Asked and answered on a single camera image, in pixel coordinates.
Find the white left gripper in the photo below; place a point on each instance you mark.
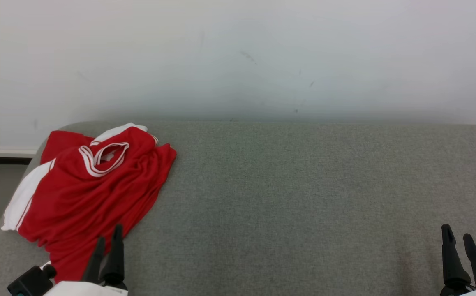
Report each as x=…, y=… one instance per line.
x=86, y=290

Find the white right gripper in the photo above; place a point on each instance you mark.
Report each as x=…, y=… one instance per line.
x=468, y=291

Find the red white-striped shorts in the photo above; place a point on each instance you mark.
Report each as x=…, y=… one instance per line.
x=139, y=189

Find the red white-sleeved jersey shirt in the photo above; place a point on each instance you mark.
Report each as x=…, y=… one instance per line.
x=57, y=185

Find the grey fabric sofa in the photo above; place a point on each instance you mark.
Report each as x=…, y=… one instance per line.
x=303, y=205

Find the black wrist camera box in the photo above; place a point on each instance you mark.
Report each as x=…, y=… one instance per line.
x=30, y=283

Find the white wall baseboard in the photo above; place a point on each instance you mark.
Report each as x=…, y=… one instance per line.
x=3, y=151

